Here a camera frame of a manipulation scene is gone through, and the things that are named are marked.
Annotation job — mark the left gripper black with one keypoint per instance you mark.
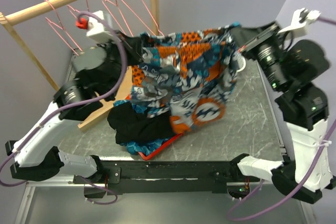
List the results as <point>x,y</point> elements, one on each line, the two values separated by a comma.
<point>133,46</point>

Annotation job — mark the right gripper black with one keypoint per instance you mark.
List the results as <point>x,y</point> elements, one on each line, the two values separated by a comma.
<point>248,39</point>

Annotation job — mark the orange blue patterned shorts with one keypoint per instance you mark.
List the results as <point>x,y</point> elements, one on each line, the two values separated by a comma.
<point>188,75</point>

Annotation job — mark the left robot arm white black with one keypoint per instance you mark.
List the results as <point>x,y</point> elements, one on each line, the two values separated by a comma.
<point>36,155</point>

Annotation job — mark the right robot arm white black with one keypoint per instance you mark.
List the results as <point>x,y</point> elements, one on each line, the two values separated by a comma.
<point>291,71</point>

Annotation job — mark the blue floral shorts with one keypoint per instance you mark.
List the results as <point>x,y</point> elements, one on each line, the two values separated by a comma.
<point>136,131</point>

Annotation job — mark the white plastic basket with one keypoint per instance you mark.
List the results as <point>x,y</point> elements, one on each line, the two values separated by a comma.
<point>239,63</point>

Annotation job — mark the black garment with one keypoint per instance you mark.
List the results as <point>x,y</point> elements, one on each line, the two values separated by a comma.
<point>119,116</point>

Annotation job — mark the red plastic tray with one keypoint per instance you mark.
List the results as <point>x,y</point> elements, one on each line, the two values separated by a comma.
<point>162,148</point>

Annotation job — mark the wooden clothes rack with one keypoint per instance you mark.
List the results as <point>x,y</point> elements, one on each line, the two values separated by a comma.
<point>9,21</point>

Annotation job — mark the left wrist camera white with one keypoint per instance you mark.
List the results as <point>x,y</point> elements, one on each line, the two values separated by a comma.
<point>96,30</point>

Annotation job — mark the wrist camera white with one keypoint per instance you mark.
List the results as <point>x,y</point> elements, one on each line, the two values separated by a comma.
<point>96,30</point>
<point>300,22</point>

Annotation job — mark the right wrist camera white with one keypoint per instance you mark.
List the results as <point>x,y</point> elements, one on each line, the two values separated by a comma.
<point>300,22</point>

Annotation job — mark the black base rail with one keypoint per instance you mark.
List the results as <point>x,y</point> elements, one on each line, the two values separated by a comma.
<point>123,177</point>

